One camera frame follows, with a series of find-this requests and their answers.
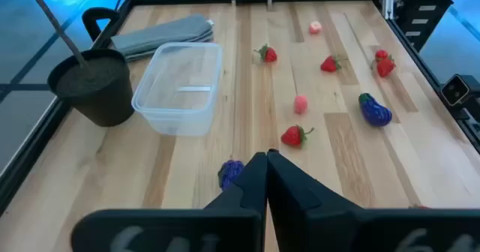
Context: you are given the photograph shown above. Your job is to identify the purple toy grapes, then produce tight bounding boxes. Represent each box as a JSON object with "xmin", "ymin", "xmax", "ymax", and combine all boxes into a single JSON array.
[{"xmin": 217, "ymin": 159, "xmax": 245, "ymax": 192}]

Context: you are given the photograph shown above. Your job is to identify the black plant pot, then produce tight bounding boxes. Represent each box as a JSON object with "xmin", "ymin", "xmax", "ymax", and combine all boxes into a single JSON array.
[{"xmin": 47, "ymin": 48, "xmax": 135, "ymax": 128}]

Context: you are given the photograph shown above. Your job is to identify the grey folded cloth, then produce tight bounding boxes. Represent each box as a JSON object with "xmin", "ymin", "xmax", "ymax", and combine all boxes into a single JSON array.
[{"xmin": 111, "ymin": 13, "xmax": 215, "ymax": 62}]

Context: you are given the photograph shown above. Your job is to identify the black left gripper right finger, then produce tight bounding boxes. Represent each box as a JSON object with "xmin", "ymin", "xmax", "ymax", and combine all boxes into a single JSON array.
[{"xmin": 267, "ymin": 148, "xmax": 480, "ymax": 252}]

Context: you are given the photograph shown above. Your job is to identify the small black depth camera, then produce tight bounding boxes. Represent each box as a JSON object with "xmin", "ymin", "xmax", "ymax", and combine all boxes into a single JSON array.
[{"xmin": 439, "ymin": 73, "xmax": 480, "ymax": 122}]

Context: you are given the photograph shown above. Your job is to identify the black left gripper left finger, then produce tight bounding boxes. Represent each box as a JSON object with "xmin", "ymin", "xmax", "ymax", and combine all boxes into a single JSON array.
[{"xmin": 70, "ymin": 151, "xmax": 269, "ymax": 252}]

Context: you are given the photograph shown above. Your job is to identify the clear plastic tupperware container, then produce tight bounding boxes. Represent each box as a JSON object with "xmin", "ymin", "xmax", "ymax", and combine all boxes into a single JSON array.
[{"xmin": 130, "ymin": 41, "xmax": 224, "ymax": 137}]

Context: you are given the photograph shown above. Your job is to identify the black power cable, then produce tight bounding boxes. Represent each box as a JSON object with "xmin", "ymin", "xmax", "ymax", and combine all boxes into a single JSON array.
[{"xmin": 81, "ymin": 0, "xmax": 139, "ymax": 50}]

